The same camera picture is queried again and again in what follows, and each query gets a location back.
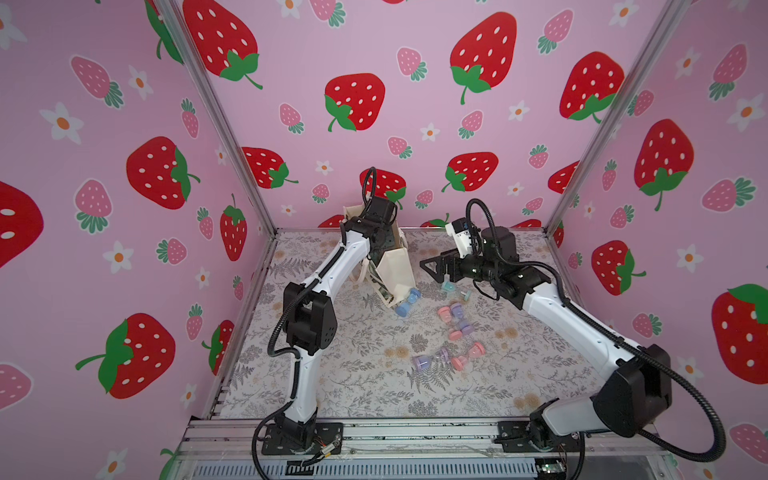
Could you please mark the silver corner frame post left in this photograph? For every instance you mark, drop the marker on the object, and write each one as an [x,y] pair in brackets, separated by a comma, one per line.
[181,37]

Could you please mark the silver corner frame post right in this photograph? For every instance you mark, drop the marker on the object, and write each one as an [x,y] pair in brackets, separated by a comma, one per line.
[667,22]

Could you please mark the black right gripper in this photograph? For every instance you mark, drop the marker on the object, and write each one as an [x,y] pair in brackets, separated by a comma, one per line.
[459,263]

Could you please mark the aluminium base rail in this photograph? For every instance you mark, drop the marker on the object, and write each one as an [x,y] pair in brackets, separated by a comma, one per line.
[426,448]

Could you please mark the pink hourglass centre right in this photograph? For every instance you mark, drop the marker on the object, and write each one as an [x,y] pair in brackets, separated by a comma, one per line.
[452,313]

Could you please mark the pink hourglass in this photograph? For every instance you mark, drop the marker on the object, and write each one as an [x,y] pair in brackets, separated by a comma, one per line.
[460,362]
[452,313]

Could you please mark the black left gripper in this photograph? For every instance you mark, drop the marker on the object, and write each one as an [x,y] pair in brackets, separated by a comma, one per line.
[385,231]

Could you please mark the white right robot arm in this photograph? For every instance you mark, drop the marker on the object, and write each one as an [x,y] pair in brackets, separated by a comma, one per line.
[636,389]

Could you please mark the lilac hourglass centre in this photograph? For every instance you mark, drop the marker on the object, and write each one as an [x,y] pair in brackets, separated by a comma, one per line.
[422,363]

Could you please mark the cream canvas tote bag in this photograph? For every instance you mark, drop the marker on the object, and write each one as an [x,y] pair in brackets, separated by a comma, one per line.
[390,274]

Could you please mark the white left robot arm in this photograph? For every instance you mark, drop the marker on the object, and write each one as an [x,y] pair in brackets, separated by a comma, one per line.
[309,318]

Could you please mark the teal hourglass far right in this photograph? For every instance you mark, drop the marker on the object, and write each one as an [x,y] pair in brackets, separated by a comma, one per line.
[454,291]

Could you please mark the silver corner frame post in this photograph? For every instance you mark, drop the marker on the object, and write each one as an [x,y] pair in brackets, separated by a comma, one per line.
[667,22]
[181,37]

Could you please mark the blue hourglass near bag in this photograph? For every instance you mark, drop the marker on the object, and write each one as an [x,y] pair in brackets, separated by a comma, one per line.
[404,308]

